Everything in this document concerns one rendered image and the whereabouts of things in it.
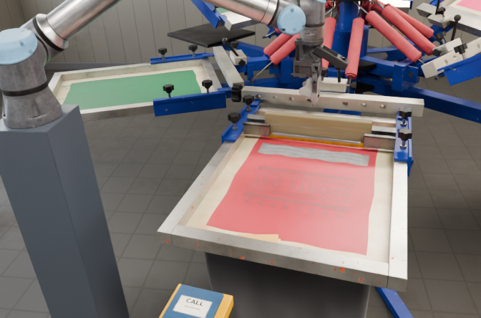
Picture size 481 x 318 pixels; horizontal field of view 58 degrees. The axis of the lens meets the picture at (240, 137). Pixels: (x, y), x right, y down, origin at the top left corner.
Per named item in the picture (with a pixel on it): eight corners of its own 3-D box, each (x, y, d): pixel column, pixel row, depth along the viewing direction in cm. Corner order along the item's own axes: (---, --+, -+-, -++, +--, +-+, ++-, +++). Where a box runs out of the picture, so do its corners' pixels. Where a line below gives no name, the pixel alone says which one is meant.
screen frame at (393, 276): (405, 292, 92) (407, 279, 91) (158, 243, 110) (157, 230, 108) (406, 129, 158) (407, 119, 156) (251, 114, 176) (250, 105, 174)
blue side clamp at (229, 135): (236, 155, 150) (235, 137, 146) (222, 153, 151) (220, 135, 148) (260, 118, 175) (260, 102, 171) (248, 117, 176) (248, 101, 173)
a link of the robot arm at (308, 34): (326, 21, 135) (322, 28, 128) (326, 36, 137) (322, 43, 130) (302, 21, 137) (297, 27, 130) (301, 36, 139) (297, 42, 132)
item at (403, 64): (431, 109, 177) (436, 81, 171) (246, 94, 201) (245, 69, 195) (424, 51, 245) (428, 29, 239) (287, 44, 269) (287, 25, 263)
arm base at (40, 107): (-9, 128, 117) (-20, 93, 112) (24, 105, 130) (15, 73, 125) (44, 129, 114) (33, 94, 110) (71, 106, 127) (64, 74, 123)
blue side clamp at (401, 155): (409, 177, 133) (411, 157, 130) (391, 175, 134) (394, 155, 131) (409, 132, 158) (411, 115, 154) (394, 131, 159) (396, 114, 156)
